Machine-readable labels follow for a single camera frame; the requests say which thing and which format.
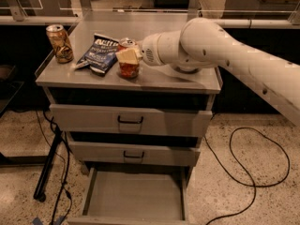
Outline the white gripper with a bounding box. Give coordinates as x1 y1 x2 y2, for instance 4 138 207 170
116 34 164 66

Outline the red coke can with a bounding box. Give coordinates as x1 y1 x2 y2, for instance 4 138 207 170
118 37 140 78

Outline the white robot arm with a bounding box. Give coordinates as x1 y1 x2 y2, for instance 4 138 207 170
116 18 300 126

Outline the top drawer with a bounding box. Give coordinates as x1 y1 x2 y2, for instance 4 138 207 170
50 104 212 137

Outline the gold brown soda can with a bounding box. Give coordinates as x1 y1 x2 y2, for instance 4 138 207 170
46 24 73 64

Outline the grey drawer cabinet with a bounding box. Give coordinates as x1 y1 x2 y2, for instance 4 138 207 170
35 10 223 225

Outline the middle drawer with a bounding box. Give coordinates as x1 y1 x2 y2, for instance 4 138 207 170
67 132 201 166

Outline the open bottom drawer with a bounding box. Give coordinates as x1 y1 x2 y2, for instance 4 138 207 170
67 165 189 225

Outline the blue chip bag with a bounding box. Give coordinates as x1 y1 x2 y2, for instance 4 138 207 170
74 34 119 76

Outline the black table leg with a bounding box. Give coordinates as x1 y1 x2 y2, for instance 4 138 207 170
33 129 61 203

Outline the white horizontal rail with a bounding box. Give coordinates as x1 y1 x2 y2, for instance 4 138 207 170
0 16 300 30

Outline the black floor cable left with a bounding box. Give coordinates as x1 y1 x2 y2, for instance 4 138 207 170
35 110 73 225

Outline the black floor cable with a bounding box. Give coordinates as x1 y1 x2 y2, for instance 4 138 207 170
203 127 291 225
35 110 73 225

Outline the black floor cable right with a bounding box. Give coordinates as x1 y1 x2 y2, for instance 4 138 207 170
203 127 291 225

